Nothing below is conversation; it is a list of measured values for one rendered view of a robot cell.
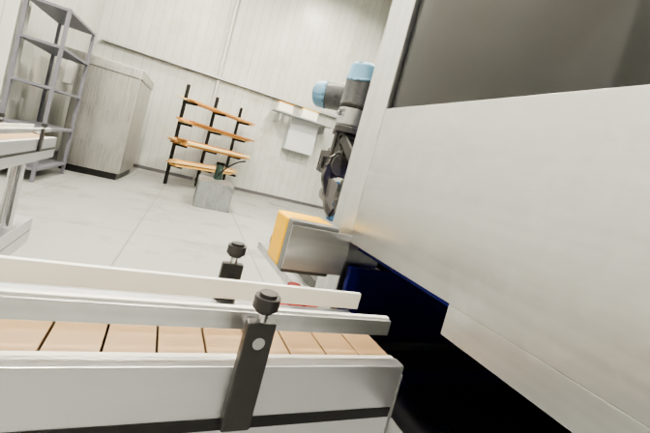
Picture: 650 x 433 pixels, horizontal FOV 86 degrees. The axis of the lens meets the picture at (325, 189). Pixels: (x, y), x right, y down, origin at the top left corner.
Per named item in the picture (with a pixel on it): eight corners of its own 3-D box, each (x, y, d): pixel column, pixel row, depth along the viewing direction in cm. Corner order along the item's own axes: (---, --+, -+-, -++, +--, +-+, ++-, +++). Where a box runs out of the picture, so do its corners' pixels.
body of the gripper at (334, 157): (340, 179, 90) (352, 133, 89) (356, 184, 82) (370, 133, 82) (313, 172, 87) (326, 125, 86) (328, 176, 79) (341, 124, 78)
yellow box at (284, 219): (327, 277, 49) (340, 228, 49) (280, 272, 46) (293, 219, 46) (308, 259, 56) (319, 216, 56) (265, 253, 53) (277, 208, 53)
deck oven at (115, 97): (69, 158, 711) (91, 64, 701) (132, 173, 753) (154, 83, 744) (37, 164, 569) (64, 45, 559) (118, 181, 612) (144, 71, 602)
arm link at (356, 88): (388, 73, 84) (375, 60, 77) (376, 118, 85) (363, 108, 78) (359, 71, 88) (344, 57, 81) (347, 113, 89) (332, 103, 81)
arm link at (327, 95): (380, 97, 138) (312, 70, 96) (407, 100, 132) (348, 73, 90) (374, 126, 140) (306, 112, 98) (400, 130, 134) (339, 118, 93)
